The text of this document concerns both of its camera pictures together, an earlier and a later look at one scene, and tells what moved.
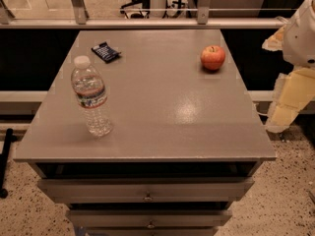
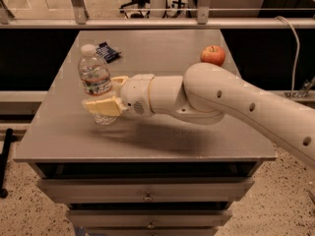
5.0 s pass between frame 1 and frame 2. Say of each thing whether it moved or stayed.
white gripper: moved
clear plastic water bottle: moved
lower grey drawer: stayed
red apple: stayed
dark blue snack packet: stayed
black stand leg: stayed
